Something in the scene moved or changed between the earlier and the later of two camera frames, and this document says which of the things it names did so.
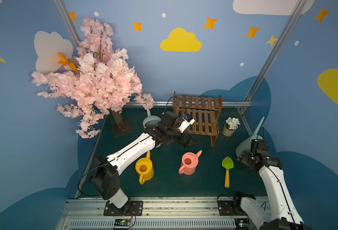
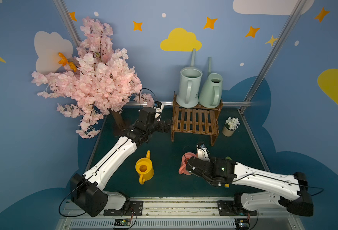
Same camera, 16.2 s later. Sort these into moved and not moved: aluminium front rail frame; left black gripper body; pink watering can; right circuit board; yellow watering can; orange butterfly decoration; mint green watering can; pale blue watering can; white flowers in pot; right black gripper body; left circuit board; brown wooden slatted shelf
Moved: mint green watering can; pale blue watering can; left black gripper body; right black gripper body
Not moved: yellow watering can; left circuit board; pink watering can; right circuit board; brown wooden slatted shelf; orange butterfly decoration; aluminium front rail frame; white flowers in pot
